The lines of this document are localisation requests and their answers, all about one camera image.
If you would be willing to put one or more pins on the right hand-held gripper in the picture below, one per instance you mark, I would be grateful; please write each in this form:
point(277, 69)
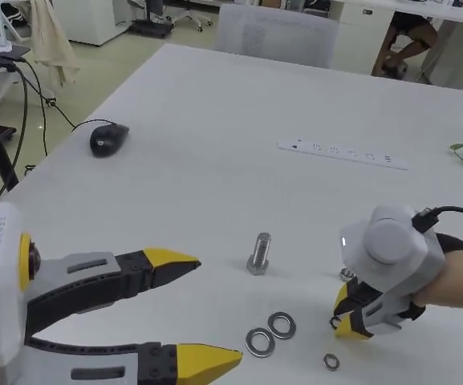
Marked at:
point(391, 248)

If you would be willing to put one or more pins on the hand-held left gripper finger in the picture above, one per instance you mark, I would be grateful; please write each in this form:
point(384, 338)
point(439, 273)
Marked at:
point(155, 361)

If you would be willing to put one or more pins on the small steel bolt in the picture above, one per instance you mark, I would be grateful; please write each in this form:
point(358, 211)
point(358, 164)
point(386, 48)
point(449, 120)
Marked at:
point(346, 274)

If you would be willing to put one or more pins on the large steel washer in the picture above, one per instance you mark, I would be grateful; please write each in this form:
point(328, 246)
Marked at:
point(249, 341)
point(272, 322)

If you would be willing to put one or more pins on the large steel bolt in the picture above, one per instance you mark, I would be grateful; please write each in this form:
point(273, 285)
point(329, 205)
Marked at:
point(260, 254)

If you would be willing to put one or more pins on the person's right hand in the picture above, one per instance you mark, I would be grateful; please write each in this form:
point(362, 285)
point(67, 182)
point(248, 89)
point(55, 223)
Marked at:
point(456, 280)

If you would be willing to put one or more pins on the black computer mouse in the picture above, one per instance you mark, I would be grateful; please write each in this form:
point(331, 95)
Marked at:
point(106, 140)

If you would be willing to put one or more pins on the white power strip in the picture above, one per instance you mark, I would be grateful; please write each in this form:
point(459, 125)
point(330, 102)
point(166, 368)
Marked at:
point(343, 153)

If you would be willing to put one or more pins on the black adapter box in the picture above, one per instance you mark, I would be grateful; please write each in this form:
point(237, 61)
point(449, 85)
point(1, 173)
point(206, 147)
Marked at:
point(14, 53)

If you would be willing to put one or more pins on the beige hanging cloth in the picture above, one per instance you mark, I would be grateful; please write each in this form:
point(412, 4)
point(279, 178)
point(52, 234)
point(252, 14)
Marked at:
point(52, 36)

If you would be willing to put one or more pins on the white cabinet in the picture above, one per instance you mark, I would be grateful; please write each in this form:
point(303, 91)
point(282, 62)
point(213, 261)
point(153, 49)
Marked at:
point(98, 22)

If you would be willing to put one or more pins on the white swivel chair base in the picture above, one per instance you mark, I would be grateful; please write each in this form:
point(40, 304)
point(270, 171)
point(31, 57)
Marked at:
point(189, 18)

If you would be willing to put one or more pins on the white office desk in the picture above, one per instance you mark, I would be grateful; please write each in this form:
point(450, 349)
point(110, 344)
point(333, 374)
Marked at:
point(452, 44)

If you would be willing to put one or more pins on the grey mesh office chair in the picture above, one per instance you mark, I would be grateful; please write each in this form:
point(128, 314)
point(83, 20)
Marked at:
point(275, 34)

